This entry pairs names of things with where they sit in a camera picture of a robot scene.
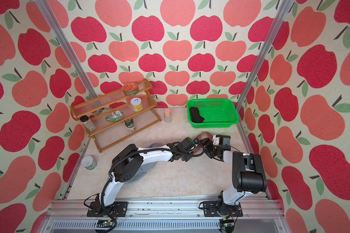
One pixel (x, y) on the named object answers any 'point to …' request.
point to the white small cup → (89, 163)
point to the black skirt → (196, 118)
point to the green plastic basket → (218, 113)
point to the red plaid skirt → (198, 149)
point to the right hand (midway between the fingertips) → (201, 148)
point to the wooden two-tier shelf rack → (108, 134)
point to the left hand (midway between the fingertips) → (191, 154)
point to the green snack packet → (114, 116)
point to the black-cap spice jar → (85, 119)
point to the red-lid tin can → (130, 89)
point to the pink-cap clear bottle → (167, 117)
